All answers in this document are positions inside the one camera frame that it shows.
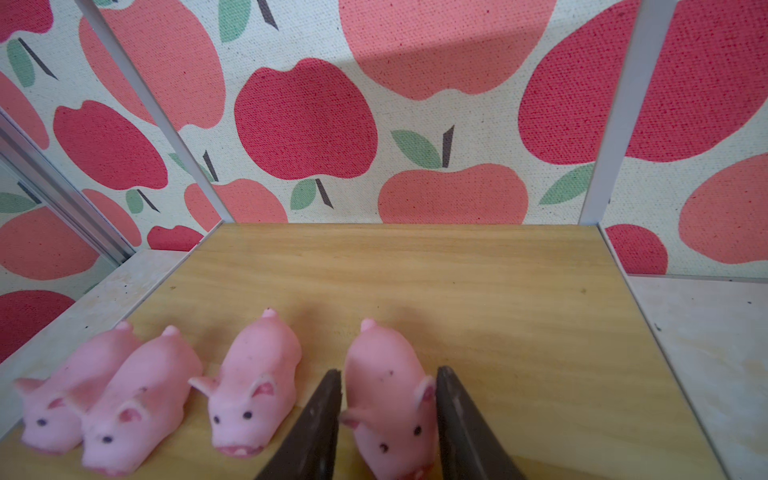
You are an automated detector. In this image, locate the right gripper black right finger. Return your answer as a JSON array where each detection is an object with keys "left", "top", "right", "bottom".
[{"left": 436, "top": 366, "right": 526, "bottom": 480}]

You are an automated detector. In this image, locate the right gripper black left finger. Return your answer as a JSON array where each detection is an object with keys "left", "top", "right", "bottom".
[{"left": 256, "top": 369, "right": 342, "bottom": 480}]

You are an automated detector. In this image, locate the left aluminium frame post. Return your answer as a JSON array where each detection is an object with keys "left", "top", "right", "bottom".
[{"left": 1, "top": 112, "right": 136, "bottom": 266}]

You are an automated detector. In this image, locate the pink pig toy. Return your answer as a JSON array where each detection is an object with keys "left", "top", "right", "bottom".
[
  {"left": 63, "top": 325, "right": 203, "bottom": 476},
  {"left": 12, "top": 321, "right": 141, "bottom": 455},
  {"left": 188, "top": 308, "right": 302, "bottom": 458},
  {"left": 339, "top": 318, "right": 438, "bottom": 479}
]

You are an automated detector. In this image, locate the wooden two-tier white-frame shelf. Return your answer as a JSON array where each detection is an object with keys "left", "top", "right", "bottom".
[{"left": 0, "top": 0, "right": 730, "bottom": 480}]

